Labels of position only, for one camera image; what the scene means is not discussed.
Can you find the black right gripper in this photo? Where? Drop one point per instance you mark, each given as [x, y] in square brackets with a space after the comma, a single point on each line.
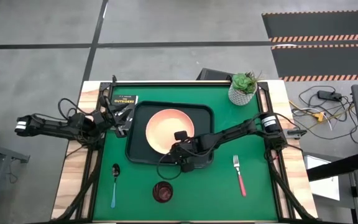
[190, 151]

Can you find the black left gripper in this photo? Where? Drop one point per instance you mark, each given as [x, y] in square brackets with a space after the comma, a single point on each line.
[109, 114]

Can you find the red faceted plastic cup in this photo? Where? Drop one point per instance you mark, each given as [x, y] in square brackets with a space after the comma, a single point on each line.
[163, 192]

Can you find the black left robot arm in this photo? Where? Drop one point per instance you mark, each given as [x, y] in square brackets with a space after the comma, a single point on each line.
[51, 126]

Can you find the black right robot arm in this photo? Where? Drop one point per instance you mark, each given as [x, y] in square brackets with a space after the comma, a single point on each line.
[228, 135]

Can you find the orange round plate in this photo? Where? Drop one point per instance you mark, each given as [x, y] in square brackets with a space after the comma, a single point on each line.
[166, 124]

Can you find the black plastic tray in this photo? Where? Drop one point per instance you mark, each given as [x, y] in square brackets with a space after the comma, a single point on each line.
[137, 146]

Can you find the black paperback book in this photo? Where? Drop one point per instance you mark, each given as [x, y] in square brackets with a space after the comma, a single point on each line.
[124, 100]

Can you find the black corner clamp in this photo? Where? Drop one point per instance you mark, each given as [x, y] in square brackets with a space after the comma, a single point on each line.
[114, 80]

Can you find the green table mat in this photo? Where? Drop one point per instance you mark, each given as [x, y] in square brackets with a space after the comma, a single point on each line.
[204, 193]

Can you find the black case behind table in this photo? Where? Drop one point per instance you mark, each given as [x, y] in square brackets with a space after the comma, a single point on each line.
[211, 74]

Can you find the succulent in white patterned pot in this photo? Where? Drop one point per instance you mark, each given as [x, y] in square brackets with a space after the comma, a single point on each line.
[242, 91]

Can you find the yellow plug connector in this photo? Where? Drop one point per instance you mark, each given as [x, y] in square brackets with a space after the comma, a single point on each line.
[319, 117]

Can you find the white board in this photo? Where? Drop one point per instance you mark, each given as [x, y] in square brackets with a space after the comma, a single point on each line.
[323, 186]

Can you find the black power adapter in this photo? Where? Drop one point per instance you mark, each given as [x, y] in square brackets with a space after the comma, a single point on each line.
[329, 95]

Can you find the black floor mat orange stripes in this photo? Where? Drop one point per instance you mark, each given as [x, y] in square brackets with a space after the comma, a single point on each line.
[322, 25]
[325, 62]

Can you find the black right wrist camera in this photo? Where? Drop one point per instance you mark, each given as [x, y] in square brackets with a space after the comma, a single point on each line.
[181, 135]

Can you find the grey metal bracket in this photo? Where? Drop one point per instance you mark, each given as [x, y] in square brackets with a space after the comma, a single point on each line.
[295, 133]

